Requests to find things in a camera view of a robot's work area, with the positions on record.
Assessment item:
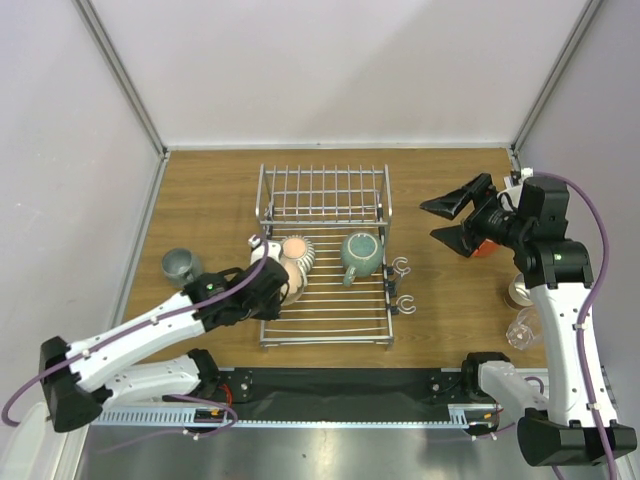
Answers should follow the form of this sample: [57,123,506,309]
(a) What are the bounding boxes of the white ribbed mug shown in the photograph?
[280,235,316,275]

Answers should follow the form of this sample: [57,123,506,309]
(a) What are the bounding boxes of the teal ceramic mug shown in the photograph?
[340,231,384,287]

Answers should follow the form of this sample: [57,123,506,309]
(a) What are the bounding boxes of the beige ceramic mug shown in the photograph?
[280,260,306,306]

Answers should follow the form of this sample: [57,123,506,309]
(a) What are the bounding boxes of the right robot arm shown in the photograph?
[420,173,637,478]

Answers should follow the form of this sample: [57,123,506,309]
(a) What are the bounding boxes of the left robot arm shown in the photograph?
[39,259,290,433]

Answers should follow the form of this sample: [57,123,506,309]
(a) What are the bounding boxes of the orange mug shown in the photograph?
[472,239,500,258]

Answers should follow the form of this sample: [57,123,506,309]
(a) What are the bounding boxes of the steel tumbler cup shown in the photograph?
[504,273,533,310]

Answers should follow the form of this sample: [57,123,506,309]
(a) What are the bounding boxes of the black base mat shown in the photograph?
[214,367,469,413]

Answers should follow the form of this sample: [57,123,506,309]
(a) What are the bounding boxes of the clear glass cup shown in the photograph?
[506,306,543,351]

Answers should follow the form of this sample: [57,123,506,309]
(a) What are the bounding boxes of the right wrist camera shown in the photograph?
[502,167,534,206]

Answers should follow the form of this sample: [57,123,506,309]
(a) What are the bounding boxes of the metal wire dish rack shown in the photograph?
[255,165,394,348]

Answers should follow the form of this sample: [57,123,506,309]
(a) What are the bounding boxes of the white cable duct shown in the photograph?
[91,403,499,429]

